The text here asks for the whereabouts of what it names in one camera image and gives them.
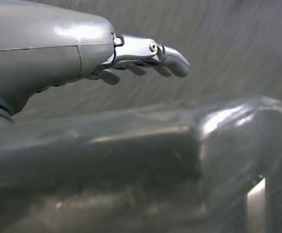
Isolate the steel top workbench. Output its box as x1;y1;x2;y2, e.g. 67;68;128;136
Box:
246;178;267;233

